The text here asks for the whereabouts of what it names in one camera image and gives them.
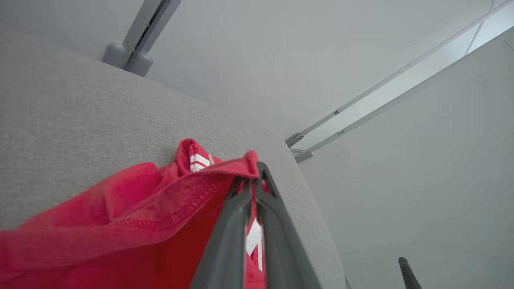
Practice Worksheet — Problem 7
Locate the red basketball jersey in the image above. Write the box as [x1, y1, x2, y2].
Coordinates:
[0, 138, 267, 289]

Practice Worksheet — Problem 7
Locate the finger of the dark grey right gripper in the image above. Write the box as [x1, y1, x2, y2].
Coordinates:
[398, 257, 422, 289]

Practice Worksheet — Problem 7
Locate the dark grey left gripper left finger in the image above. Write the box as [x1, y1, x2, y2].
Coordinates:
[190, 181, 253, 289]

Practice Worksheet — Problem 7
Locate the grey partition frame rail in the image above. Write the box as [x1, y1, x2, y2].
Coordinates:
[290, 26, 514, 164]
[284, 0, 514, 148]

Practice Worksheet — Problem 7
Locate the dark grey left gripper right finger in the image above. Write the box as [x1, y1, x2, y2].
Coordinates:
[255, 162, 322, 289]

